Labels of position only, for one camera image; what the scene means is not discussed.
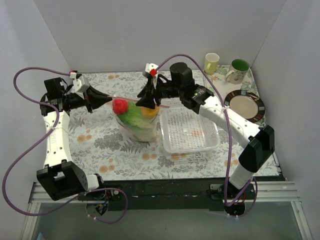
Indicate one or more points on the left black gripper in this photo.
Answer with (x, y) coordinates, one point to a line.
(88, 99)

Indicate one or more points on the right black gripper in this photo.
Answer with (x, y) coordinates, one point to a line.
(153, 90)

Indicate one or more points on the clear zip top bag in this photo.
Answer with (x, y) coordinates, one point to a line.
(142, 135)

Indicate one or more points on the white plastic basket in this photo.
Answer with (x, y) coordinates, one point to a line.
(184, 131)

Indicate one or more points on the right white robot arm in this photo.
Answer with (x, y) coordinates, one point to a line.
(258, 142)

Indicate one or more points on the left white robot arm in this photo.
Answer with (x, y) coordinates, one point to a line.
(60, 176)

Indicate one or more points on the orange fake fruit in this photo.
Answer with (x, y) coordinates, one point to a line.
(149, 113)

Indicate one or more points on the green fake lettuce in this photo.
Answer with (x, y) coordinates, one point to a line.
(134, 119)

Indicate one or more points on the floral table mat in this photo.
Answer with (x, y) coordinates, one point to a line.
(97, 146)

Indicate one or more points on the yellow green mug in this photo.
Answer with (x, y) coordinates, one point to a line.
(211, 63)

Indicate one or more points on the green interior floral mug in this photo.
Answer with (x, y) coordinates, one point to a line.
(237, 71)

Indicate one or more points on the striped rim ceramic plate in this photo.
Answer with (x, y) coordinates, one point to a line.
(246, 104)

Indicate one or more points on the floral serving tray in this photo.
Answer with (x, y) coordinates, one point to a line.
(224, 88)

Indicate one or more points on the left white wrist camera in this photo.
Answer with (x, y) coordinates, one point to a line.
(80, 84)

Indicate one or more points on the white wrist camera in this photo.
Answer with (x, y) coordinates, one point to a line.
(80, 84)
(150, 70)

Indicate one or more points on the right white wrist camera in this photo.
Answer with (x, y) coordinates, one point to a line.
(150, 70)

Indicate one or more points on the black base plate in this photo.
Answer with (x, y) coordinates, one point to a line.
(171, 194)

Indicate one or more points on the aluminium frame rail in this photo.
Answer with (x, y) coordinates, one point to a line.
(268, 191)

